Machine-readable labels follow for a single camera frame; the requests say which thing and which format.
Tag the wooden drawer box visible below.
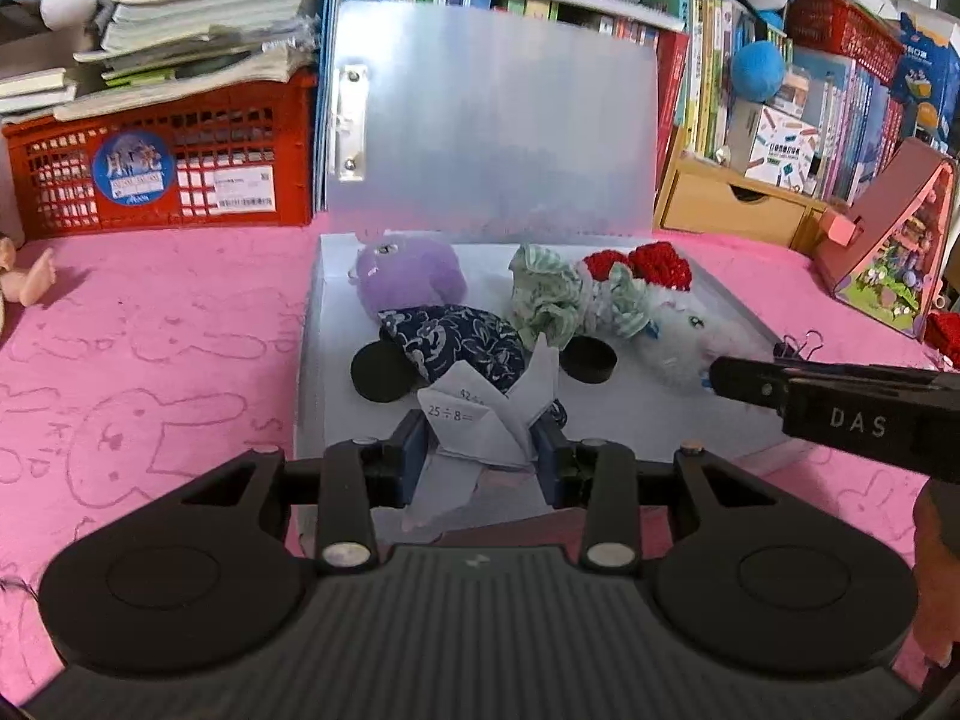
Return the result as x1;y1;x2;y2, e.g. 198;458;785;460
654;127;830;253

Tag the pink triangular doll house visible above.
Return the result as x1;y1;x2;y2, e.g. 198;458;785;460
814;136;960;340

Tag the white paper crane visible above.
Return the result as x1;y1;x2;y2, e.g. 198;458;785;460
403;334;560;535

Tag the row of blue books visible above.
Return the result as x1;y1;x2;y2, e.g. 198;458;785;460
791;45;910;203

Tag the red crochet bow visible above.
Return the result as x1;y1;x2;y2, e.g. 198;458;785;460
581;241;695;293

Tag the pink bunny print blanket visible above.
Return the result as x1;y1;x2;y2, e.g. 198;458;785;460
0;229;960;700

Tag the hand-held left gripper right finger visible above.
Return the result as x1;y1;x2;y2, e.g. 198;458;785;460
532;420;781;575

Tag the grey file box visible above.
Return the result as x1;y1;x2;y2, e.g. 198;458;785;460
296;0;820;542

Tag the person's right forearm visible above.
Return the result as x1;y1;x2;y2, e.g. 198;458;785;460
911;480;960;670

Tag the row of green books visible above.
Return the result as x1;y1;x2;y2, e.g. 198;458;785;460
660;0;796;160

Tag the beige doll limb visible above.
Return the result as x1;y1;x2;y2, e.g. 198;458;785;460
0;232;58;332

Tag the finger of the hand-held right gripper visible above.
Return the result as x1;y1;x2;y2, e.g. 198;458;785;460
709;356;797;416

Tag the blue cartoon box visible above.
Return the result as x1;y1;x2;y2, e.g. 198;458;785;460
889;11;960;158

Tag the white plush doll green dress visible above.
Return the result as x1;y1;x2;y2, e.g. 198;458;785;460
508;244;762;395

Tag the black binder clip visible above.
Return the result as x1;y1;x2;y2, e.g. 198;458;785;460
772;328;824;362

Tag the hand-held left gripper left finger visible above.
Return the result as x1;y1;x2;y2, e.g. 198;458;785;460
180;411;430;577

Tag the purple plush toy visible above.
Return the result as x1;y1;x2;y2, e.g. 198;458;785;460
352;234;468;323

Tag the small red crochet piece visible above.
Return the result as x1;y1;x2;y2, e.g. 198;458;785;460
924;311;960;373

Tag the white printed carton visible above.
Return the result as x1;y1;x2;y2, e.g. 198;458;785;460
745;101;820;200

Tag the blue floral cloth pouch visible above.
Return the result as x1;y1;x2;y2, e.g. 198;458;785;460
351;304;617;407

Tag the red plastic crate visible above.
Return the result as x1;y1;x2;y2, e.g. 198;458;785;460
0;67;317;241

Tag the red plastic basket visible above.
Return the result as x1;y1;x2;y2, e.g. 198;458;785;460
784;0;905;88

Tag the stack of worn books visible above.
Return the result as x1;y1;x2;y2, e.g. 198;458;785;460
0;0;325;125

